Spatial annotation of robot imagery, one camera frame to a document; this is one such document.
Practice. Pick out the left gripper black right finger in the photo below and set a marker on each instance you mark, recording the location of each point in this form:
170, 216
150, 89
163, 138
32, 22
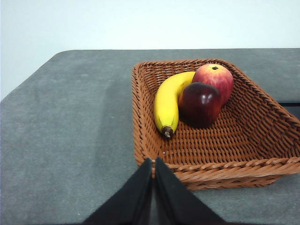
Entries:
178, 199

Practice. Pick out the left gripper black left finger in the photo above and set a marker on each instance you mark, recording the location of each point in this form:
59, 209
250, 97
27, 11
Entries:
131, 197

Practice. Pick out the brown wicker basket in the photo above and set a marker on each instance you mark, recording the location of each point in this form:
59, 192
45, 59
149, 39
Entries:
222, 145

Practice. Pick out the yellow banana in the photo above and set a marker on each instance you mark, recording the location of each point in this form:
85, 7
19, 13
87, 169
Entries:
166, 103

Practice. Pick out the red yellow apple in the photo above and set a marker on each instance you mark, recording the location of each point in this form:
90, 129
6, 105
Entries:
218, 77

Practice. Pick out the black rectangular tray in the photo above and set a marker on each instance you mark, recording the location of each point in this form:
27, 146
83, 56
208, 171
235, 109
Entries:
290, 104

